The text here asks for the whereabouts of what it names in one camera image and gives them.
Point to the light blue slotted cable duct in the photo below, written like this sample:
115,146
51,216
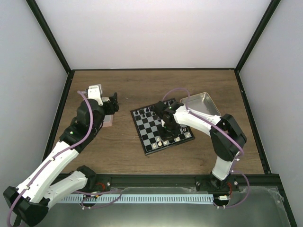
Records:
143,199

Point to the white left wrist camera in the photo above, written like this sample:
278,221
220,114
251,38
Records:
95,92

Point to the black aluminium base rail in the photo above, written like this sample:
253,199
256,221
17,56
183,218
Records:
202,183

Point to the orange metal tin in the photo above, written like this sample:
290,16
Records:
201,102

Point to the black frame post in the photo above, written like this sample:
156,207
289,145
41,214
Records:
48,33
257,33

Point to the black white chess board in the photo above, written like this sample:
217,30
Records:
146,122

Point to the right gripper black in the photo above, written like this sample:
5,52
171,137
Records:
166,137

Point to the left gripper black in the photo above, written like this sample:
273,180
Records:
113,105

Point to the black frame post right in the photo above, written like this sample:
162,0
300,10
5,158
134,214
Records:
257,33

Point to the black frame post left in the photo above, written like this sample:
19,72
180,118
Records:
48,33

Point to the pink metal tin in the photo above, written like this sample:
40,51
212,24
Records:
108,121

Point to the black frame back rail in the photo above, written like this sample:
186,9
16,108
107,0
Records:
154,69

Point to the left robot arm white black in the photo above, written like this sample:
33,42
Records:
32,199

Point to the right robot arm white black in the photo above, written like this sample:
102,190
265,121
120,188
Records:
227,137

